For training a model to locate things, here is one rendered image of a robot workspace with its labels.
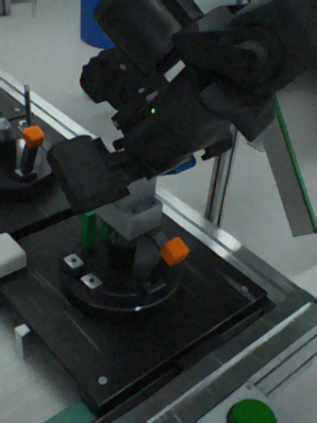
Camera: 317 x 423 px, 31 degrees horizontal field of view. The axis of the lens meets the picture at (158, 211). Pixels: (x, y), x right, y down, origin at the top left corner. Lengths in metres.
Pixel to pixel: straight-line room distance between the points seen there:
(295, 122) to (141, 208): 0.28
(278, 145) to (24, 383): 0.39
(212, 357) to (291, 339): 0.09
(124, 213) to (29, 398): 0.21
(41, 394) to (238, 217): 0.47
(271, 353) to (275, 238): 0.33
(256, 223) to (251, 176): 0.14
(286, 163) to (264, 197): 0.31
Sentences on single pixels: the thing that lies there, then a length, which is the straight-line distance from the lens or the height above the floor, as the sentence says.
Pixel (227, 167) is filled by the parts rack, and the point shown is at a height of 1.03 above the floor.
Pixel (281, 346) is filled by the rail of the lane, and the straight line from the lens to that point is 0.62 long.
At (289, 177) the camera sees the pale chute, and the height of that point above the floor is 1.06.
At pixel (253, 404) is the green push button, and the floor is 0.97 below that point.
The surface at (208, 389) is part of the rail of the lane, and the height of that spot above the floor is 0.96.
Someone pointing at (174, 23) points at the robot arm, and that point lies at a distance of 0.42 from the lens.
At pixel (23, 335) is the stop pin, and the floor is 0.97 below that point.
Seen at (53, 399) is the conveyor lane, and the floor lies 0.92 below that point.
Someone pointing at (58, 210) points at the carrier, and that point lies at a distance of 0.73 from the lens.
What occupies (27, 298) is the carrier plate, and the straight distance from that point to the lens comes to 0.62.
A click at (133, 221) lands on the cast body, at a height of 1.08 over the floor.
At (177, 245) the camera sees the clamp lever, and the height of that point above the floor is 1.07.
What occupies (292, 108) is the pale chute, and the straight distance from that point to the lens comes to 0.75.
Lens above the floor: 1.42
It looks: 38 degrees down
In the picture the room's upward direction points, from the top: 7 degrees clockwise
